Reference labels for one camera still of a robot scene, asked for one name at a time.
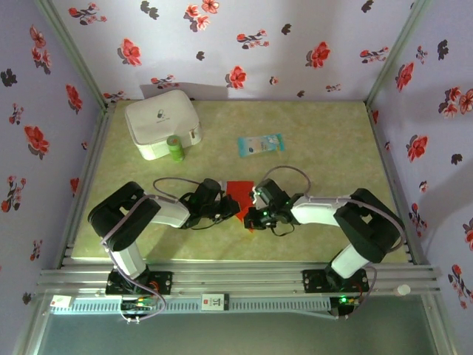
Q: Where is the red cloth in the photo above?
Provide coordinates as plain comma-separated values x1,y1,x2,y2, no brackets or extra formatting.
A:
225,180,259,234

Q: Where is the light blue wipes packet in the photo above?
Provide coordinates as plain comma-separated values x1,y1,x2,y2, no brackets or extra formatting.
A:
236,132,286,159

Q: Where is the green cylindrical can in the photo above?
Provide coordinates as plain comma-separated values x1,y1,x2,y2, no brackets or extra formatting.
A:
166,135,186,163

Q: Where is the white red label card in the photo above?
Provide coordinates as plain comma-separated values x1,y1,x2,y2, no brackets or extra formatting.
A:
201,293,230,313

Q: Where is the white zippered pouch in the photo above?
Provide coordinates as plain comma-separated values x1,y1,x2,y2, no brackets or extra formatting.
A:
123,89,204,162

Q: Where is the small white box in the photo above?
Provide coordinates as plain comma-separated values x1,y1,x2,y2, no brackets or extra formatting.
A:
50,294,75,311

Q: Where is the long aluminium base rail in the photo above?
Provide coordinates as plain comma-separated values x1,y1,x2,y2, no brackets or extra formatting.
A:
35,260,443,297

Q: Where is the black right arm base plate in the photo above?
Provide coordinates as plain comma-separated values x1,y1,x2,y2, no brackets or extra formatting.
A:
302,268,370,294

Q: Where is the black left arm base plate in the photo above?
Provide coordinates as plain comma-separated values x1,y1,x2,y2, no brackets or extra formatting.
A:
105,269,174,296

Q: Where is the grey slotted cable duct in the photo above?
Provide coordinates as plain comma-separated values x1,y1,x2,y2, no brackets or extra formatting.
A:
69,297,333,314

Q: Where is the lavender left arm cable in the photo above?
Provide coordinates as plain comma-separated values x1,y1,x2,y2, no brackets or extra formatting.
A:
99,176,208,325

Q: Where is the lavender arm cable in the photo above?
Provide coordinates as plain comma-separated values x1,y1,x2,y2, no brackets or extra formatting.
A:
262,165,406,321
99,176,208,325

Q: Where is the black controller board with wires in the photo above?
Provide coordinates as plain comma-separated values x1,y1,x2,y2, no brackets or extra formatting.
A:
120,297,158,314
330,294,361,310

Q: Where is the lavender right arm cable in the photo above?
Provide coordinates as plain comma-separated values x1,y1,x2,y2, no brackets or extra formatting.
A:
262,165,406,321

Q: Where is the aluminium side rail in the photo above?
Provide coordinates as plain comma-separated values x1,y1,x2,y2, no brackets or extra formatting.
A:
55,101,118,269
364,102,432,266

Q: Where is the aluminium corner post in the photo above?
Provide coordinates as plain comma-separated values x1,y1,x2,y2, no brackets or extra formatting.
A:
364,0,433,107
32,0,110,110

